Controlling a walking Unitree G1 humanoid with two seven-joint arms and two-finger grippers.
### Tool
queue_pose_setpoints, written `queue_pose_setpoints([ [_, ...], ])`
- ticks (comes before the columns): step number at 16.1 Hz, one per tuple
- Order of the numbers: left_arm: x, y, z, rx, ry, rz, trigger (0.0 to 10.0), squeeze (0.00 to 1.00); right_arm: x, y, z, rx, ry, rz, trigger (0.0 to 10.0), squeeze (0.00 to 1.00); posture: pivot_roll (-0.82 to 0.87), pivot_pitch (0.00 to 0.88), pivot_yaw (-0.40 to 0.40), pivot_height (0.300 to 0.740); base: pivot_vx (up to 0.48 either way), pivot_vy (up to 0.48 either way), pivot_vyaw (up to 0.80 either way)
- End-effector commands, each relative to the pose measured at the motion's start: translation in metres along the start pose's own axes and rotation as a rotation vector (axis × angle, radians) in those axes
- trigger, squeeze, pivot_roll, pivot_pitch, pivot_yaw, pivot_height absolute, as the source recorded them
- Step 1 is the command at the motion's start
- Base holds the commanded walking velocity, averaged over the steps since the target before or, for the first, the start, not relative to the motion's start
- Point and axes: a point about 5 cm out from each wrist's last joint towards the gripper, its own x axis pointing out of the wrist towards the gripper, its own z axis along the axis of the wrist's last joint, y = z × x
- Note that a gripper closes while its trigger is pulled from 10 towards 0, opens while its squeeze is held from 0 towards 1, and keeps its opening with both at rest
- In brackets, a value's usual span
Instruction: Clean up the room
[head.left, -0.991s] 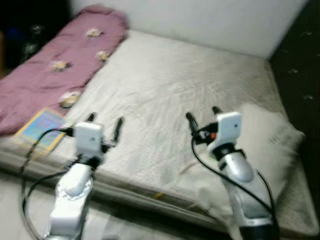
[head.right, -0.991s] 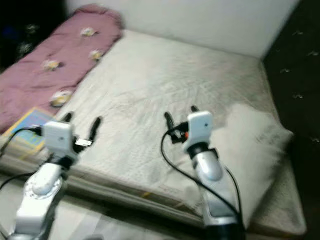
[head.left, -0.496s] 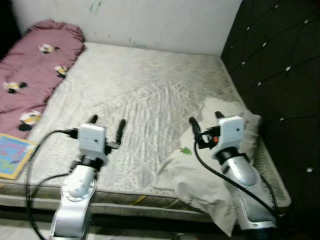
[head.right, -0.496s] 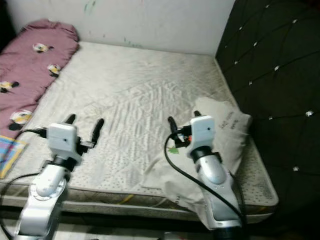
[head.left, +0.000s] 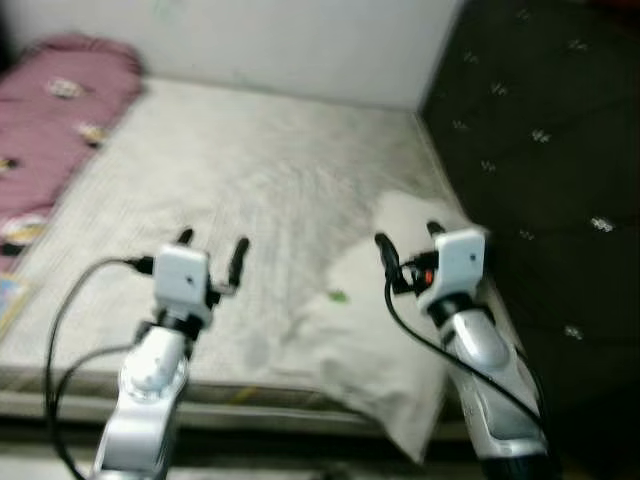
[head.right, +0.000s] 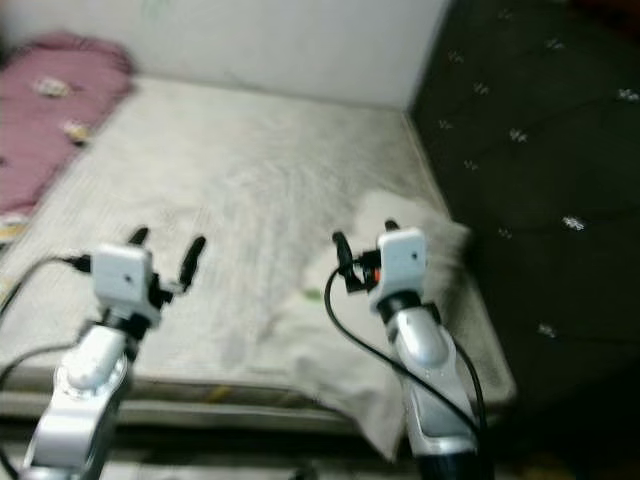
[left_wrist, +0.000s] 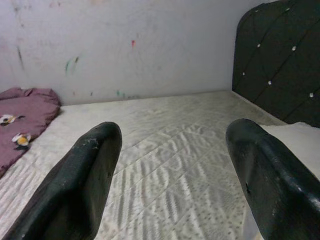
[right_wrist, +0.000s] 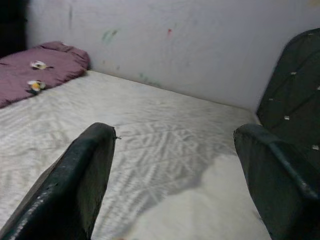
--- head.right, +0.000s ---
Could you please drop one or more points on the white pillow with tree print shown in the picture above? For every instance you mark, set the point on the white pillow with tree print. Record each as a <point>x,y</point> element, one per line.
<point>320,340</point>

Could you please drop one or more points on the grey quilted mattress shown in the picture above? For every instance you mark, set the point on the grey quilted mattress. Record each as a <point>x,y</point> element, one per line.
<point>240,170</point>

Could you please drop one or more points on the pink blanket with penguin prints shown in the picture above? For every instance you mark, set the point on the pink blanket with penguin prints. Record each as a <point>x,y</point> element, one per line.
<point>40,130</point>

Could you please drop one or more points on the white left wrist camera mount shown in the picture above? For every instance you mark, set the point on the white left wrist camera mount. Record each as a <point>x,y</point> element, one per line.
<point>122,278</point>

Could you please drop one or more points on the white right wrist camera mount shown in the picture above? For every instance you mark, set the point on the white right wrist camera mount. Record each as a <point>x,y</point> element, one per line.
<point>402,260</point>

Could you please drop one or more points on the dark tufted headboard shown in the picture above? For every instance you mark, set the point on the dark tufted headboard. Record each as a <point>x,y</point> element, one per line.
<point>530,120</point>

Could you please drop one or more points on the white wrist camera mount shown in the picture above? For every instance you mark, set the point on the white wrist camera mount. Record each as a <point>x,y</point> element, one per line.
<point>122,278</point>
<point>402,260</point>

